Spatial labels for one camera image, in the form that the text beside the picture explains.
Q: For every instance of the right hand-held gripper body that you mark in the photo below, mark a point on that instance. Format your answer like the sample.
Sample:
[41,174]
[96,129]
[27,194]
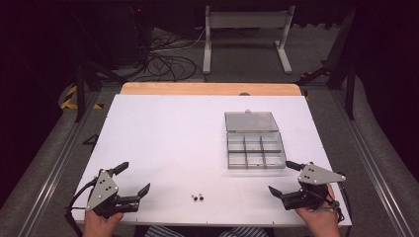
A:
[316,176]

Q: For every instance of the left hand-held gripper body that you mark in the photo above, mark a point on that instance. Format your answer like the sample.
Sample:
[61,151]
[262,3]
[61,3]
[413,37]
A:
[102,191]

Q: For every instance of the person's left hand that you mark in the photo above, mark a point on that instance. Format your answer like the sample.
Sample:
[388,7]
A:
[99,225]

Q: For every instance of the person's right hand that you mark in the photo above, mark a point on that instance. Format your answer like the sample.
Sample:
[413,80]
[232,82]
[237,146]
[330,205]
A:
[318,222]

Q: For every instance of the clear plastic compartment box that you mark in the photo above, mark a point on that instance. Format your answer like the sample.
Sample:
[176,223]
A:
[254,141]

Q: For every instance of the person's striped clothing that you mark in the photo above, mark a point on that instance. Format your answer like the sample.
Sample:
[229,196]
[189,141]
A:
[164,232]

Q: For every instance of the black tripod stand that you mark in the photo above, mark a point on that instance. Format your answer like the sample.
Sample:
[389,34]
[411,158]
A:
[79,92]

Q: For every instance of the black metal stand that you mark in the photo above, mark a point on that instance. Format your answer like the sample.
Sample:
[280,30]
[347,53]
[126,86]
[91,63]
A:
[350,92]

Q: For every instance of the black curtain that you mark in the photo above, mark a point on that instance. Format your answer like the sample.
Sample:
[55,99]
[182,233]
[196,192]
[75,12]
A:
[392,82]

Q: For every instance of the black equipment case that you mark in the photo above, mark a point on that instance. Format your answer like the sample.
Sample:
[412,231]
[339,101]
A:
[128,33]

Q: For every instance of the white metal stand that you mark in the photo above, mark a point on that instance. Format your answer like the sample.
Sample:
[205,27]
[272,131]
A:
[247,19]

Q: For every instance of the black triangular bracket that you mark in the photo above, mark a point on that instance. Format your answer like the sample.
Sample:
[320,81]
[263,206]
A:
[94,141]

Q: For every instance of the aluminium floor rail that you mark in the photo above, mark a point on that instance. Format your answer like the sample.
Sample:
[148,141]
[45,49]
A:
[56,171]
[372,171]

